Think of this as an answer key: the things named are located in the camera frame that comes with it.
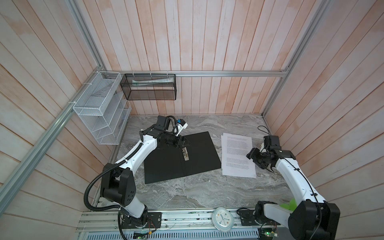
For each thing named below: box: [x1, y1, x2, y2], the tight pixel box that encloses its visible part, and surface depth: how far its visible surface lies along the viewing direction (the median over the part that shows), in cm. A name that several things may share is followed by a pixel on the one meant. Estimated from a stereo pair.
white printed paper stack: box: [221, 133, 257, 179], surface depth 98 cm
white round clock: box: [211, 207, 235, 233], surface depth 73 cm
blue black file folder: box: [144, 131, 222, 184], surface depth 95 cm
